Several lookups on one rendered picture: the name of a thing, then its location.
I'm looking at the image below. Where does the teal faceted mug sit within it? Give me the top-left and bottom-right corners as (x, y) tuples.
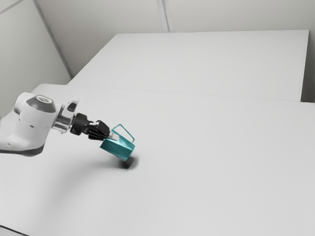
(99, 124), (136, 162)

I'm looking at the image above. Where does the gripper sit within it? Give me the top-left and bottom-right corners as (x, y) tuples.
(69, 113), (118, 142)

